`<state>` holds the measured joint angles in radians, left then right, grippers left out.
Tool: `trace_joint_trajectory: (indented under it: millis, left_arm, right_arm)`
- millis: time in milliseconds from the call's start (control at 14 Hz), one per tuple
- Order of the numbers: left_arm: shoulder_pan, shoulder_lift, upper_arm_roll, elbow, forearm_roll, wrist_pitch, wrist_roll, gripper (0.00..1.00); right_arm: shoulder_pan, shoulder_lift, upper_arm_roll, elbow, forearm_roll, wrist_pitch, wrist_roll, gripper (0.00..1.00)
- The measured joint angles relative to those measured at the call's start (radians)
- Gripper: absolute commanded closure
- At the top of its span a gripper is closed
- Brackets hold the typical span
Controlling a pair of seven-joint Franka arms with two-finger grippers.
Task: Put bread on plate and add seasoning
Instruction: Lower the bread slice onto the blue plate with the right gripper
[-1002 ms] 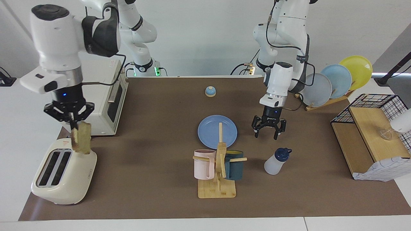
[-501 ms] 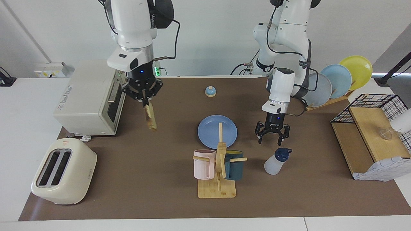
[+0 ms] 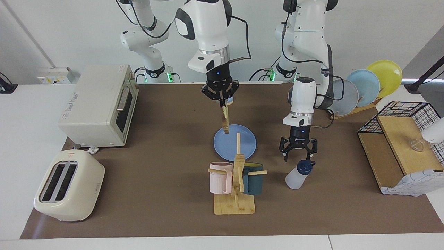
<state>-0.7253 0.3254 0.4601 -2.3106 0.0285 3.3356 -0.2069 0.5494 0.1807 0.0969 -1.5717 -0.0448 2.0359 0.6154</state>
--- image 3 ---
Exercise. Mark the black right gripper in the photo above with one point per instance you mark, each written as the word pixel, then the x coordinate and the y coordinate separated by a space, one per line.
pixel 218 78

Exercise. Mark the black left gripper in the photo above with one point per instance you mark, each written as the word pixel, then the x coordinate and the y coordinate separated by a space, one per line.
pixel 300 137

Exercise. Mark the toasted bread slice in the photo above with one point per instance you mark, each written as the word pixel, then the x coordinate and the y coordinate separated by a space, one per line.
pixel 225 119

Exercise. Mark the white seasoning bottle navy cap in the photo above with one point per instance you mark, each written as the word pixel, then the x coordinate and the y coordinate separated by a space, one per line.
pixel 296 178

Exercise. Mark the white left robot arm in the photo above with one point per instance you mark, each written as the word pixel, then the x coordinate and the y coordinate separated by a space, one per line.
pixel 305 34

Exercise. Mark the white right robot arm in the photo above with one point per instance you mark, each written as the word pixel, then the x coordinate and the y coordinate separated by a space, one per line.
pixel 208 31

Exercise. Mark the wooden plate rack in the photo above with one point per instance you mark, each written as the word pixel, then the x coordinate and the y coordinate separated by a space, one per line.
pixel 350 113

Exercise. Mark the grey round plate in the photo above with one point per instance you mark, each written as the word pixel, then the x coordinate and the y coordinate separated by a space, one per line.
pixel 347 100

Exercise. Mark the light blue round plate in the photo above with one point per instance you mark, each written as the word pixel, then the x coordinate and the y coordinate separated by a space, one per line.
pixel 367 86

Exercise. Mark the yellow round plate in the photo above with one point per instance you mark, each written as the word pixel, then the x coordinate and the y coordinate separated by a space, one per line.
pixel 388 76

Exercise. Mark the teal mug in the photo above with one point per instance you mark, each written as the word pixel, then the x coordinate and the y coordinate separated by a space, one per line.
pixel 253 184

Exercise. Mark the brown table mat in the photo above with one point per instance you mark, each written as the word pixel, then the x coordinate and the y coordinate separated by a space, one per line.
pixel 166 139

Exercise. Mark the wooden mug rack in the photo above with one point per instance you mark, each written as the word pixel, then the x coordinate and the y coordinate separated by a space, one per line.
pixel 234 205

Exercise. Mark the pink ribbed mug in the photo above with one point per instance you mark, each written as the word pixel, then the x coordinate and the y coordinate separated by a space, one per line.
pixel 218 180

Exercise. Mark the wooden shelf box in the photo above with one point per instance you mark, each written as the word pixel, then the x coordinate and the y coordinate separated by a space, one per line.
pixel 399 139

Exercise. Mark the clear glass cup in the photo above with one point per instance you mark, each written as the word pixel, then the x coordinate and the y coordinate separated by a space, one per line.
pixel 417 145

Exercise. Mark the white checkered cloth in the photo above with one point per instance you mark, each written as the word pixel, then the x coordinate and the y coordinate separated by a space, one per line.
pixel 416 182

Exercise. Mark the white toaster oven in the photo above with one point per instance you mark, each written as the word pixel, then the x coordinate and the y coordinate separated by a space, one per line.
pixel 93 104

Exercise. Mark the white cylindrical object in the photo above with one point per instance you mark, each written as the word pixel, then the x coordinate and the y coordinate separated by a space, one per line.
pixel 435 133

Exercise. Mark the cream two-slot toaster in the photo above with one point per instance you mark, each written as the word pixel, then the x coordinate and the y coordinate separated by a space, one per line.
pixel 79 194

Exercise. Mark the white wall socket box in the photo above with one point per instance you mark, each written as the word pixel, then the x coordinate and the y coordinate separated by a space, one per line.
pixel 52 76

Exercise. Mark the black clamp mount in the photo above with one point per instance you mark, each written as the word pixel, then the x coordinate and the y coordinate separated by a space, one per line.
pixel 6 86

